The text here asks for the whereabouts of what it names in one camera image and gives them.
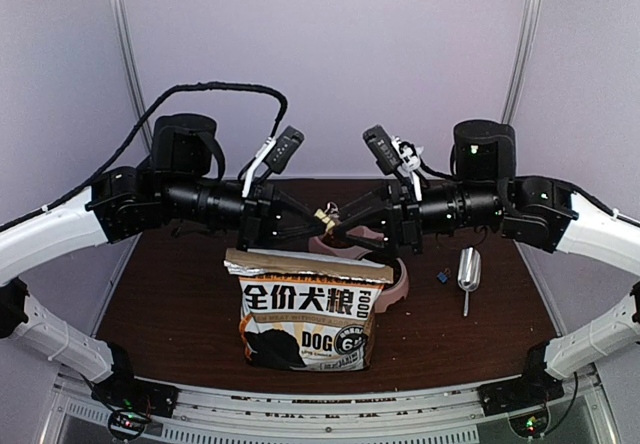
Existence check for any right aluminium frame post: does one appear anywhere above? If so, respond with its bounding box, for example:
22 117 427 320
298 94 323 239
501 0 542 124

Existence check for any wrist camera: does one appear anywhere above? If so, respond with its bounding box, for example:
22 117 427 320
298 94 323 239
363 125 423 202
242 126 305 198

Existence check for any metal food scoop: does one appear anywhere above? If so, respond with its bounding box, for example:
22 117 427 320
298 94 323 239
457 247 482 317

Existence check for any gold binder clip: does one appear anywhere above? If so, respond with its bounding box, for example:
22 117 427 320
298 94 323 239
314 201 339 234

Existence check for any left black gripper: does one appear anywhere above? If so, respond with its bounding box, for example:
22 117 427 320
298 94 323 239
160 174 327 252

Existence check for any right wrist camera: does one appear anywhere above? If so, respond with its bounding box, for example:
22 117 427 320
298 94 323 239
363 125 423 202

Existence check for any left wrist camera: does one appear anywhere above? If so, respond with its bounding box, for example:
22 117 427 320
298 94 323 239
242 126 305 198

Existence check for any left aluminium frame post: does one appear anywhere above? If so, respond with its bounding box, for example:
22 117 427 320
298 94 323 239
104 0 154 150

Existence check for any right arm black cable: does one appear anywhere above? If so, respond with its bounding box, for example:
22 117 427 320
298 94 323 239
419 161 461 185

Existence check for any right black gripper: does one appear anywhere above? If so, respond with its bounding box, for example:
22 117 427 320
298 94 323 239
332 177 505 260

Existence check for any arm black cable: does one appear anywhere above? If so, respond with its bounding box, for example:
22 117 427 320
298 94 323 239
0 81 290 230
419 161 461 185

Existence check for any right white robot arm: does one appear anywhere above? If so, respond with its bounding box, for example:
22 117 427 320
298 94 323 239
333 119 639 274

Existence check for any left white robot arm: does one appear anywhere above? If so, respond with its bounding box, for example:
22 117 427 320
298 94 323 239
1 113 319 408

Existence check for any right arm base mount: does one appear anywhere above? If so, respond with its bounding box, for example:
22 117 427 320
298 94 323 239
478 341 564 439

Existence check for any dog food bag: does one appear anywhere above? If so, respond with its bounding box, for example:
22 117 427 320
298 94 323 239
224 248 394 372

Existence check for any blue binder clip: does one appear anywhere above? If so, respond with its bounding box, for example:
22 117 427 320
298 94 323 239
436 269 450 284

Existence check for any pink double pet bowl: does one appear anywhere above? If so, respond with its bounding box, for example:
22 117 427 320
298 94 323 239
307 227 410 314

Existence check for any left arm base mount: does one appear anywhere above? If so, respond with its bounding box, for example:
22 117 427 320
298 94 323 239
88 379 179 441

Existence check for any aluminium frame post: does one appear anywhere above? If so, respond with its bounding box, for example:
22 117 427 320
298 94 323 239
501 0 542 124
104 0 154 150

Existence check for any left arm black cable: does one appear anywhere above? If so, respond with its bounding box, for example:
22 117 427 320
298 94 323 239
0 81 290 230

